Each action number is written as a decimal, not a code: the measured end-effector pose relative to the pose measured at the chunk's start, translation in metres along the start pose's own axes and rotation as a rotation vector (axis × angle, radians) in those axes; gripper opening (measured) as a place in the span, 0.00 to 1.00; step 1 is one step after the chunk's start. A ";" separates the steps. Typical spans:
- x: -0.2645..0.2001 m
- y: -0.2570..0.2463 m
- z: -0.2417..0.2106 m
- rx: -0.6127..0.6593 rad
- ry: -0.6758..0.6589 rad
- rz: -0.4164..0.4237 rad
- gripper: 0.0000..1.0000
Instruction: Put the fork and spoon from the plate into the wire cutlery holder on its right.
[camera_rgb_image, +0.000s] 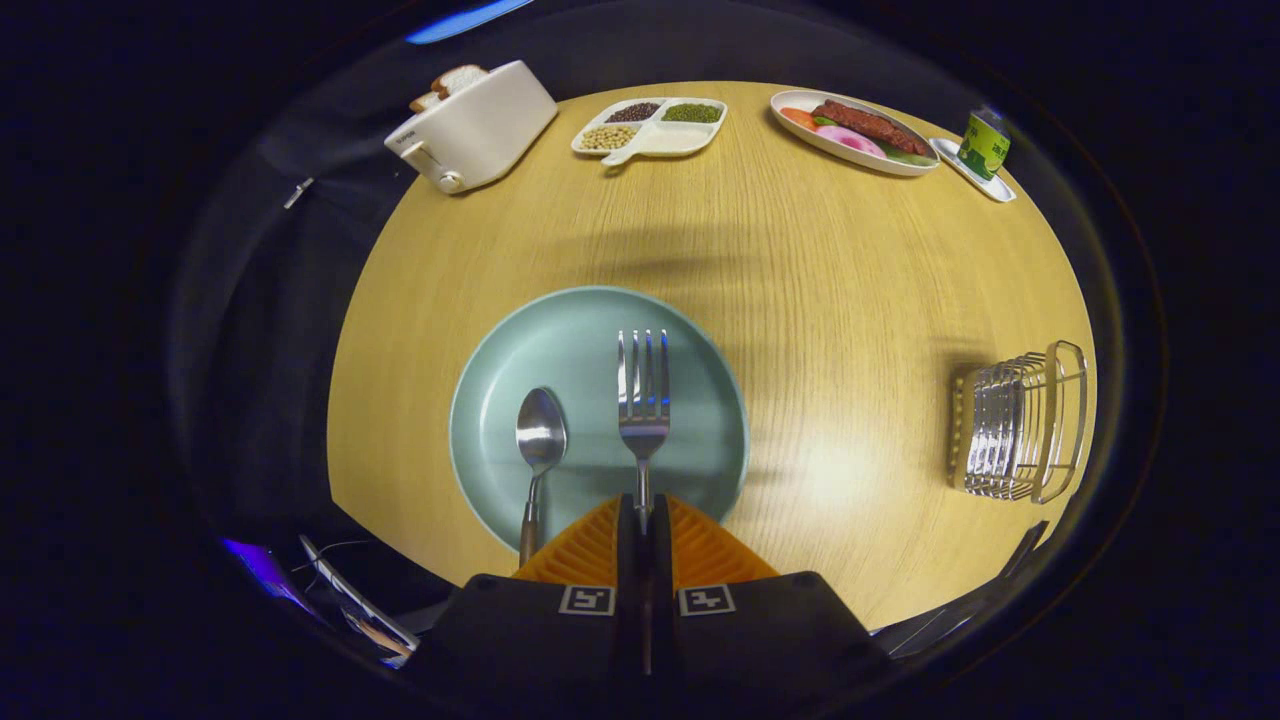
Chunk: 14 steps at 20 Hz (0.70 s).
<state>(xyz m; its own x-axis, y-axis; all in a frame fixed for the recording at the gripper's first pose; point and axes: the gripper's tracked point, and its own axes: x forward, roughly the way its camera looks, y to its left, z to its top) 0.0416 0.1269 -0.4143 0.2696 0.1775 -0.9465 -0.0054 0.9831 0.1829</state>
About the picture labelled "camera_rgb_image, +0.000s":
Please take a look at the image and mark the white divided bean dish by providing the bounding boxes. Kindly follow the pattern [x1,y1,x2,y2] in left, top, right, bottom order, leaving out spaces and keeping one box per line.
[571,97,728,167]

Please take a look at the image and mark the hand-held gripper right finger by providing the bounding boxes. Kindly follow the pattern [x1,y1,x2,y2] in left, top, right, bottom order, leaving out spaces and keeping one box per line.
[647,493,896,706]

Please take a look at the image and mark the white food plate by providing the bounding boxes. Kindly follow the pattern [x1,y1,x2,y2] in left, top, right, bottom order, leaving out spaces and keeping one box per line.
[769,89,941,178]

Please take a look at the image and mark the light green plate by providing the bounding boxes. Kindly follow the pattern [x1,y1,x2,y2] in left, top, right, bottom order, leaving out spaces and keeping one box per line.
[449,286,751,554]

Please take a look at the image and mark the red meat pieces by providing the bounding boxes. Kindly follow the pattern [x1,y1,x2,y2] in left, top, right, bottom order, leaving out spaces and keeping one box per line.
[810,99,933,157]

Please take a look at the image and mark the pink ham slice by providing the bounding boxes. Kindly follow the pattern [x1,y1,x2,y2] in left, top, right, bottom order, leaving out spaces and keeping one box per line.
[815,125,887,159]

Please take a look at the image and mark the metal fork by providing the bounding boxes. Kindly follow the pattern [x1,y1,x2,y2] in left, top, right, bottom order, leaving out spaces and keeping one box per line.
[617,329,672,541]

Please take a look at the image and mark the white toaster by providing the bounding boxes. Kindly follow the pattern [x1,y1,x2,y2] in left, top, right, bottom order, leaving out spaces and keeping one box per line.
[384,60,559,195]

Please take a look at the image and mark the large bread slice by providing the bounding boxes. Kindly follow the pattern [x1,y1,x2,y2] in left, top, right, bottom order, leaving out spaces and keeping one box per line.
[430,64,489,99]

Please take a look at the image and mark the lit purple screen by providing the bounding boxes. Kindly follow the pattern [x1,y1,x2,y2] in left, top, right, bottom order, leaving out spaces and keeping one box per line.
[222,538,321,621]

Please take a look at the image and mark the green label plastic bottle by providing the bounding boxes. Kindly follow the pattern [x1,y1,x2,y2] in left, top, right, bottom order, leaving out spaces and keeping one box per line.
[957,105,1012,182]

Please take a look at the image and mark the white square coaster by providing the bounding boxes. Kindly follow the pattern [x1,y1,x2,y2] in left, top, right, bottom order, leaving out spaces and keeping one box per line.
[930,137,1017,204]

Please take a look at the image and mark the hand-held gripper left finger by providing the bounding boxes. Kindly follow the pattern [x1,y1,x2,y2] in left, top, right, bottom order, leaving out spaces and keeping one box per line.
[405,493,648,706]

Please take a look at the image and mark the metal spoon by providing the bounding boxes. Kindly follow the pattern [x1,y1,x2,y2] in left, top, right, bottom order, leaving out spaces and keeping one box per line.
[515,387,569,568]

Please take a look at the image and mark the metal wire cutlery basket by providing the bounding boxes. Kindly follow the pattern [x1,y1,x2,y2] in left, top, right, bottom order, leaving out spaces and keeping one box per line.
[948,340,1089,505]

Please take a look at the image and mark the white flat device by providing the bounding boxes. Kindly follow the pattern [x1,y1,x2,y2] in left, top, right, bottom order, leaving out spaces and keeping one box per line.
[298,535,421,669]

